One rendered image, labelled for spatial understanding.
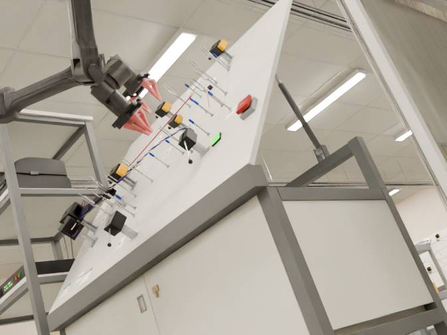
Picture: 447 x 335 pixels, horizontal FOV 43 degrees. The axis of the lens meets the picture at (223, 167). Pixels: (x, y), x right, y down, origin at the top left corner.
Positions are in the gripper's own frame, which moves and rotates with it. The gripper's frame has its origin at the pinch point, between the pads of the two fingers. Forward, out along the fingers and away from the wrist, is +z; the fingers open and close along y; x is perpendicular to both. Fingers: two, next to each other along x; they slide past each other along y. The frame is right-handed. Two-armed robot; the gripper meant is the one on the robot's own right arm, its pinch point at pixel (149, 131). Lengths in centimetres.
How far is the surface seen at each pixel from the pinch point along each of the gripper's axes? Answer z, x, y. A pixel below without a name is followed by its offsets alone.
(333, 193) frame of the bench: 51, -1, -24
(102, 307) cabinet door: 29, -2, 64
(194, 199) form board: 22.0, 8.1, 2.6
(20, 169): -29, -67, 91
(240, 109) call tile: 15.5, -8.9, -20.7
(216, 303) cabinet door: 44, 23, 14
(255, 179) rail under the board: 27.1, 19.6, -19.4
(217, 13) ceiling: -16, -340, 44
